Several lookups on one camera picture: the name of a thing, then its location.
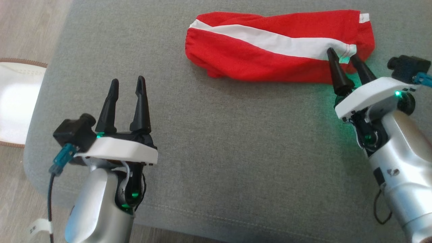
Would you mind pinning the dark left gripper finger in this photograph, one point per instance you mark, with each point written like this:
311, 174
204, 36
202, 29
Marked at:
141, 111
108, 111

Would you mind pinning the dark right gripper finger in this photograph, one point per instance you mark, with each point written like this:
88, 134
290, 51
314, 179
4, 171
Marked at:
339, 77
363, 74

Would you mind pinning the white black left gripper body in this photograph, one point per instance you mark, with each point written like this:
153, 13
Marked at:
121, 152

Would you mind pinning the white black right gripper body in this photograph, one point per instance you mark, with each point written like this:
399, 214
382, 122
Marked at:
368, 94

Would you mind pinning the red garment with white stripe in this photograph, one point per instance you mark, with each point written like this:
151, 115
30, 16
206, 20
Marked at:
256, 59

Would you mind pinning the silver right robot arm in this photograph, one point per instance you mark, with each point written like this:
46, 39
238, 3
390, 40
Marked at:
401, 168

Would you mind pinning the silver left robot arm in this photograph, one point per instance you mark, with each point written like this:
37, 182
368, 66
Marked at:
94, 202

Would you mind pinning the white round rug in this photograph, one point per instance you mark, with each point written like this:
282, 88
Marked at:
17, 104

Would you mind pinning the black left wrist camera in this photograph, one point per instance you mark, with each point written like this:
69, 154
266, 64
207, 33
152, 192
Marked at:
76, 133

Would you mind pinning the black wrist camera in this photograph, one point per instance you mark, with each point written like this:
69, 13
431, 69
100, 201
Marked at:
408, 67
76, 133

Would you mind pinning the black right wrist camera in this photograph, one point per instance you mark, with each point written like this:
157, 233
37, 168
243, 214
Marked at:
408, 67

